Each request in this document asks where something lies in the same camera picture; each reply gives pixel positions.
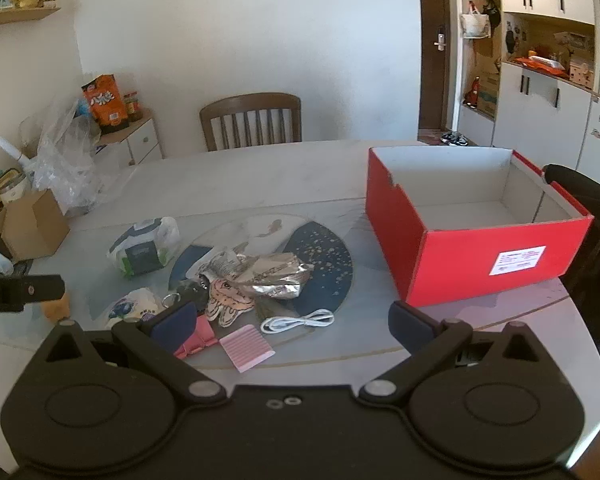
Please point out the gold foil packet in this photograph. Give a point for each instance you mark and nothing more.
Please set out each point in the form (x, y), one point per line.
(275, 280)

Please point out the white marble desktop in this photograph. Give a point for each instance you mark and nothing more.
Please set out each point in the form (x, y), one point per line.
(280, 185)

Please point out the small white drawer cabinet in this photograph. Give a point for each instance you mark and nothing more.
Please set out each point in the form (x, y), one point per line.
(142, 142)

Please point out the black white sneakers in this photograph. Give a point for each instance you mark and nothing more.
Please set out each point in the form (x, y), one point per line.
(454, 138)

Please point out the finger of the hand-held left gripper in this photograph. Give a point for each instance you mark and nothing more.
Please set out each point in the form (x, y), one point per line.
(40, 287)

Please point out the black hanging bag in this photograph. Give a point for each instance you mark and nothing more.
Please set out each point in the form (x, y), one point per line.
(492, 12)

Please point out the white lower cabinet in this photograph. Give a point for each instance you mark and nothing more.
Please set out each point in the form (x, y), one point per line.
(530, 115)

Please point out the brown wooden door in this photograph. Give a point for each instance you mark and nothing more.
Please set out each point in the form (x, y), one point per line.
(430, 85)

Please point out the white tote bag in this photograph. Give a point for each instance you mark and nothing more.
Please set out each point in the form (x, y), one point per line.
(475, 25)

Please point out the white grey tissue pack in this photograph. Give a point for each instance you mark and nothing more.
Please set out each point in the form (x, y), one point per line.
(140, 246)

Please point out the red cardboard shoe box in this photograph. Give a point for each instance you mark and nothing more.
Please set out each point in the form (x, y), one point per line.
(460, 265)

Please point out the printed cardboard carton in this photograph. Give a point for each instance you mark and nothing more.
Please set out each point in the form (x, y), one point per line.
(490, 96)

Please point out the brown wooden chair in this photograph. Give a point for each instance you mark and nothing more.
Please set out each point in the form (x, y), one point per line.
(250, 101)

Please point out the clear plastic bags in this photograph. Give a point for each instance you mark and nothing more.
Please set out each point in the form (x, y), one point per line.
(65, 160)

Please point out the glass sauce jar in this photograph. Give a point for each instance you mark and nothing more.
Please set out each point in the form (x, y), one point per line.
(132, 107)

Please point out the white paper roll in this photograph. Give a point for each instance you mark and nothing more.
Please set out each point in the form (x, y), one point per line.
(10, 149)

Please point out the printed clear plastic packet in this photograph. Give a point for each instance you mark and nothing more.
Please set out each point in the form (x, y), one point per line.
(222, 262)

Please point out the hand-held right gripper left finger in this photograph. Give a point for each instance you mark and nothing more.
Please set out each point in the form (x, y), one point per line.
(175, 324)

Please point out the small wooden drawer box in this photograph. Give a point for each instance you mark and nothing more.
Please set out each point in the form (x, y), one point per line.
(581, 74)

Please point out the orange packet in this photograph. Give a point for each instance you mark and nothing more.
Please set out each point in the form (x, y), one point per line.
(540, 62)

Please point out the orange snack bag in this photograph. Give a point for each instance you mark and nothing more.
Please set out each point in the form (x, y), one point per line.
(105, 102)

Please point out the wooden wall shelf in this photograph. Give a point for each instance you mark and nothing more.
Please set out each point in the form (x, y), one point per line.
(20, 15)

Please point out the blueberry print snack packet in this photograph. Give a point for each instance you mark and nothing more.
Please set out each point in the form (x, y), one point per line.
(130, 304)

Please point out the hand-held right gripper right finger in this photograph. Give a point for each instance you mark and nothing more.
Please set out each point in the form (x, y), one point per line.
(409, 324)

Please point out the brown cardboard box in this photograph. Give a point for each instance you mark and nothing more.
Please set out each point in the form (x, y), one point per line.
(35, 225)

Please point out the white insulated cup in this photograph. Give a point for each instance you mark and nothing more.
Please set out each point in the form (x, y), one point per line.
(12, 191)

